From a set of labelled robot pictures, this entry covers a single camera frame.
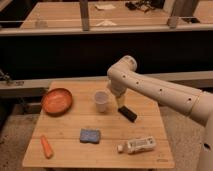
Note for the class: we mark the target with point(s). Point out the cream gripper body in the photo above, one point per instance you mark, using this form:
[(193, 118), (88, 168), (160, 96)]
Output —
[(120, 100)]

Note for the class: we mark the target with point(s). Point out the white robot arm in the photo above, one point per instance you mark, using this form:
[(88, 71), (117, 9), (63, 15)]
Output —
[(192, 102)]

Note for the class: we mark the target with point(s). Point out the black rectangular block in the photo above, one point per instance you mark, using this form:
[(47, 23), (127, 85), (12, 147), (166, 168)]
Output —
[(131, 116)]

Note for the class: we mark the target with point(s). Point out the wooden board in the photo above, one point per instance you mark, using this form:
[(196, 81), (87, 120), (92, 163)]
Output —
[(63, 133)]

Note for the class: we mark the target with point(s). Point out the blue sponge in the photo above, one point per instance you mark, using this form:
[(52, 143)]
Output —
[(90, 136)]

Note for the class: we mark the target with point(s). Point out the white plastic bottle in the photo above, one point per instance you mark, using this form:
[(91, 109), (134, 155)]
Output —
[(137, 145)]

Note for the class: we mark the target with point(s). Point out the orange bowl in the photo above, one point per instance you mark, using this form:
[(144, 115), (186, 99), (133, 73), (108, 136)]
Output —
[(57, 101)]

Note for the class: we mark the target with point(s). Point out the folded white paper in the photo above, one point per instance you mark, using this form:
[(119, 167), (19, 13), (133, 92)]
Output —
[(106, 23)]

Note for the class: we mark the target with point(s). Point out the orange carrot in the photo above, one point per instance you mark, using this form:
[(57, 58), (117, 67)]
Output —
[(47, 149)]

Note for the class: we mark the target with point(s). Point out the white paper sheet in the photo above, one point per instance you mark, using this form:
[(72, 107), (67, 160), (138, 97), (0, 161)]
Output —
[(105, 7)]

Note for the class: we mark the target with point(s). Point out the metal clamp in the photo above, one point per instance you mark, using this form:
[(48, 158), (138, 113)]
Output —
[(9, 81)]

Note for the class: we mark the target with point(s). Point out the grey metal post right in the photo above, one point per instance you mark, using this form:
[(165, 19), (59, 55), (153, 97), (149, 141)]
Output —
[(174, 8)]

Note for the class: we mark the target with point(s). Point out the grey metal post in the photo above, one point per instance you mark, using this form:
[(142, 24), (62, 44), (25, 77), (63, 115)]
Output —
[(84, 12), (174, 8)]

